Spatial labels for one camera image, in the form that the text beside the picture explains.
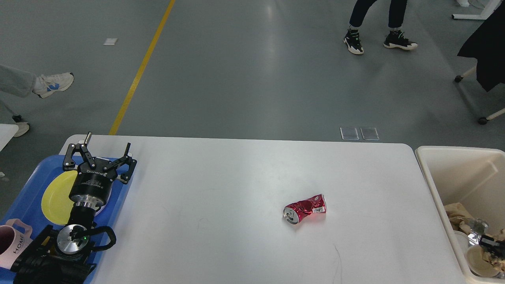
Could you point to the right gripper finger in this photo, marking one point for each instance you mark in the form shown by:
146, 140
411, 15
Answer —
493, 246

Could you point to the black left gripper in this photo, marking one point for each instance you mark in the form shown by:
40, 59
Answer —
93, 186

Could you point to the white paper cup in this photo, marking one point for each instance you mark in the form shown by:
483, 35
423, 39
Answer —
462, 240
476, 263

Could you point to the yellow plastic plate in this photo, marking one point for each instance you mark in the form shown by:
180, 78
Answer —
56, 204

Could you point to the pink ribbed mug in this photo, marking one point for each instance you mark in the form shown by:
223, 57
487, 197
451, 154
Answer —
15, 237

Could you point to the crushed red soda can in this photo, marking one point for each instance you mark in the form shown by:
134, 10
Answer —
295, 212

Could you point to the brown paper ball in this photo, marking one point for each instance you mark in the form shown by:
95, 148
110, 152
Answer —
497, 259

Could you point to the small foil bag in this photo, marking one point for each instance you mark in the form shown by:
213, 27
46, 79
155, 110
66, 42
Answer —
474, 226

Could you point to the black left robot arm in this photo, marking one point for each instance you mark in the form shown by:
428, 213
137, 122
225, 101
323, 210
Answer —
60, 256

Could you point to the brown paper wad in foil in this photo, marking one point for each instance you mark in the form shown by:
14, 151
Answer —
459, 217

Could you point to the beige plastic bin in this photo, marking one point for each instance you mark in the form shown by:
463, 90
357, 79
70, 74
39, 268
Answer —
474, 177

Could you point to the blue plastic tray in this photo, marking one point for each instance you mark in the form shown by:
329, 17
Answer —
27, 208

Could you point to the white table corner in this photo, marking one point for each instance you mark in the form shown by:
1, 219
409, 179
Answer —
7, 132

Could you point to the white blue sneaker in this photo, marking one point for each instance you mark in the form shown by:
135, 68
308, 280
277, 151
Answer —
44, 86

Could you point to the black office chair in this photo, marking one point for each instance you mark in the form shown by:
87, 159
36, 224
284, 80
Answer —
487, 46

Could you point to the person in black sneakers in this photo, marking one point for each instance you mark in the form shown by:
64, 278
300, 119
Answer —
394, 37

